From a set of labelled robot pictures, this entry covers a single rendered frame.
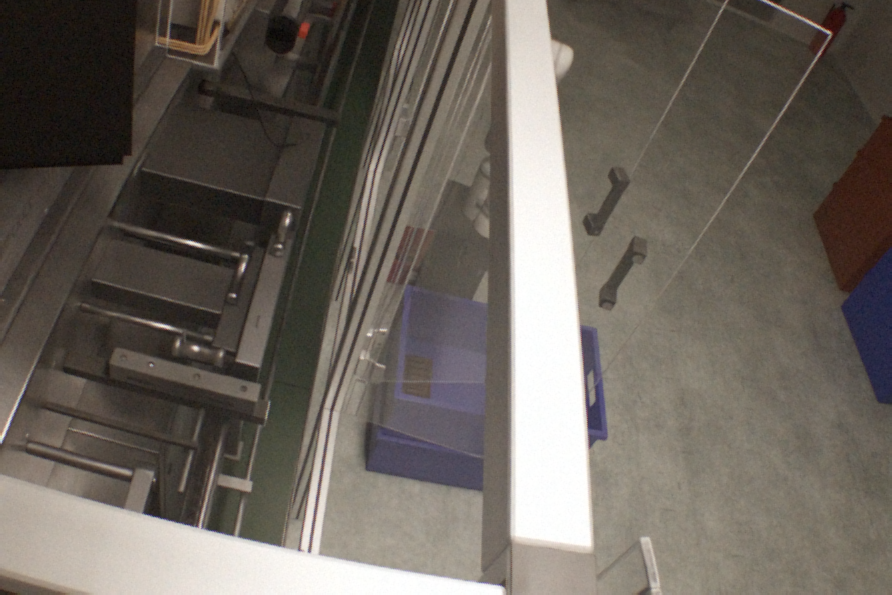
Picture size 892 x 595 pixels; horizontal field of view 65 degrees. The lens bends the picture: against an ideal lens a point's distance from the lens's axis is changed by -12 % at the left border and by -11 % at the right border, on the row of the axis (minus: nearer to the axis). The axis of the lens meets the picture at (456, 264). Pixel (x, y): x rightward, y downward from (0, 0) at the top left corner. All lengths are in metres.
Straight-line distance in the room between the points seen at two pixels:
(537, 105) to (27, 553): 0.43
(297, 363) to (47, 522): 1.45
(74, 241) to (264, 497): 0.64
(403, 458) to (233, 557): 2.03
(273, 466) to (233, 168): 0.59
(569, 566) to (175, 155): 1.31
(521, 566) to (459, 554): 2.03
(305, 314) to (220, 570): 1.54
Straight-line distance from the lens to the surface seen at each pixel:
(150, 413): 1.45
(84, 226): 1.28
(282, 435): 1.64
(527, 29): 0.66
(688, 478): 2.87
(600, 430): 2.22
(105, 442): 1.42
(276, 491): 1.59
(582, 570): 0.34
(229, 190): 1.48
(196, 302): 1.32
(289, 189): 1.47
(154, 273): 1.36
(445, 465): 2.34
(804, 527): 3.09
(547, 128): 0.54
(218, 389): 1.23
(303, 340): 1.78
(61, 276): 1.21
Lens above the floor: 2.06
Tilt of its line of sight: 43 degrees down
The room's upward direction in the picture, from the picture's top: 24 degrees clockwise
